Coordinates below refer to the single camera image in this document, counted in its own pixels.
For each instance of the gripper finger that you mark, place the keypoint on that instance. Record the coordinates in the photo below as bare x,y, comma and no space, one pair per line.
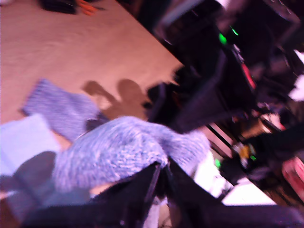
192,206
158,102
128,204
202,99

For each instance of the grey fuzzy sock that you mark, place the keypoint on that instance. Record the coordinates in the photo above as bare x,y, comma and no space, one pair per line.
118,147
61,107

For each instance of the small orange thing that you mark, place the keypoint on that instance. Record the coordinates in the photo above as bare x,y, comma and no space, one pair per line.
88,7

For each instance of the black case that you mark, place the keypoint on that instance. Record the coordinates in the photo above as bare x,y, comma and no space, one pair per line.
59,6

